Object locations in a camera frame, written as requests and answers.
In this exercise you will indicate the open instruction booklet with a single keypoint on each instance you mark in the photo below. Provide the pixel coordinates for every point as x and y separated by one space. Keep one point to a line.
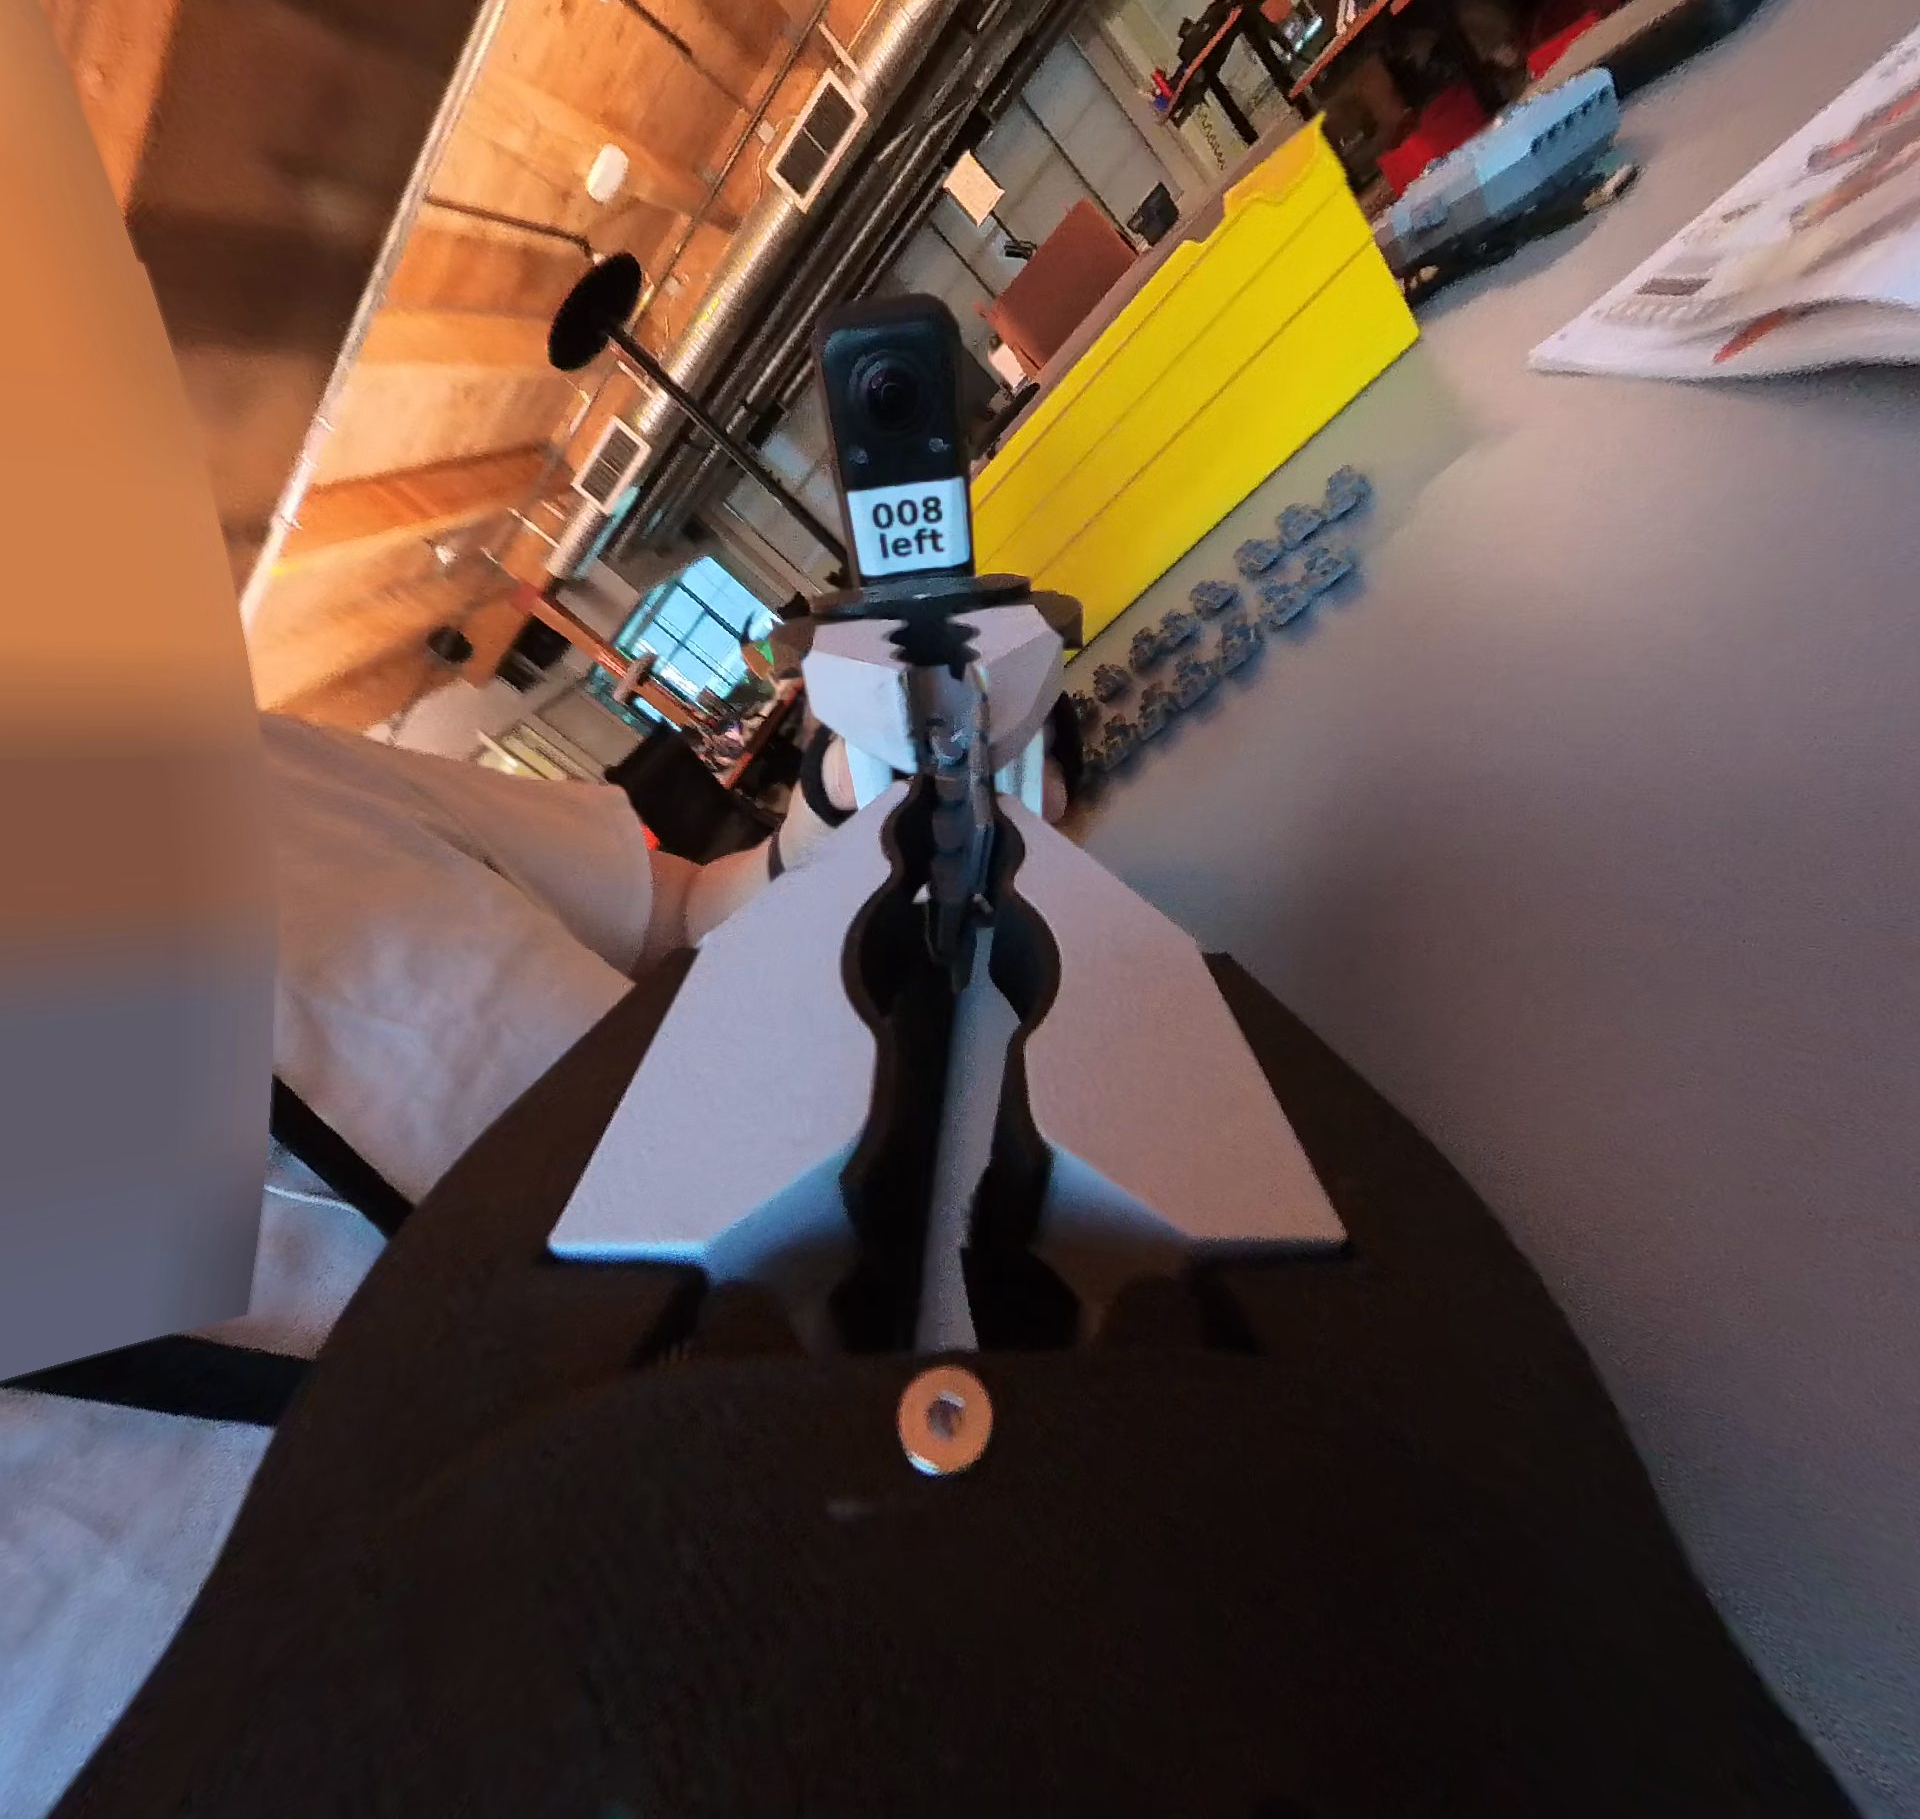
1755 259

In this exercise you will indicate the black boxy device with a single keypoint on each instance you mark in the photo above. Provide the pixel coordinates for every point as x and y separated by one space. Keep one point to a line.
1151 213

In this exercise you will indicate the yellow plastic bin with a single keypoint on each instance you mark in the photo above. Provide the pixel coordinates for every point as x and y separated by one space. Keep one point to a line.
1202 393

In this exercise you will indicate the person's left forearm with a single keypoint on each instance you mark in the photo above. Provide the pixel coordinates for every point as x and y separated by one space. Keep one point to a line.
705 898

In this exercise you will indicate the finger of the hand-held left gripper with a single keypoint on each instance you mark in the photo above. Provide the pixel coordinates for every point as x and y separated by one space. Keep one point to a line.
855 687
1020 680

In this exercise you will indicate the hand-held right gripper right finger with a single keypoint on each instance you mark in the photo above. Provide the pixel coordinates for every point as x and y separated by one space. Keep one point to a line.
1169 1101

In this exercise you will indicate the black pole with disc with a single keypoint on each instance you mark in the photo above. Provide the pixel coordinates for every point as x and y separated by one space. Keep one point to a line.
592 312

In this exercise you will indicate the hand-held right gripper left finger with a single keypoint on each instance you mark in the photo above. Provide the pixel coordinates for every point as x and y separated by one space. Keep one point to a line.
721 1101

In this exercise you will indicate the group of grey links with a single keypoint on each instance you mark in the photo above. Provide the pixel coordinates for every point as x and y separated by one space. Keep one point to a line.
1202 651

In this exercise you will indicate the grey battery box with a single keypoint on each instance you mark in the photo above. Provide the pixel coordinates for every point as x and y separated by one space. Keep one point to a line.
1499 163

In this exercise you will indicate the brown cardboard box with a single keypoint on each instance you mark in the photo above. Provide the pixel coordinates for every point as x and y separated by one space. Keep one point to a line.
1057 290

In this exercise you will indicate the ceiling air vent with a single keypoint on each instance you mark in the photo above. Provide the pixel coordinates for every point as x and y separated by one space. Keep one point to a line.
609 460
816 139

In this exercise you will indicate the red storage bin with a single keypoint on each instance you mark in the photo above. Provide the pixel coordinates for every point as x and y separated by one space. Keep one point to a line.
1432 139

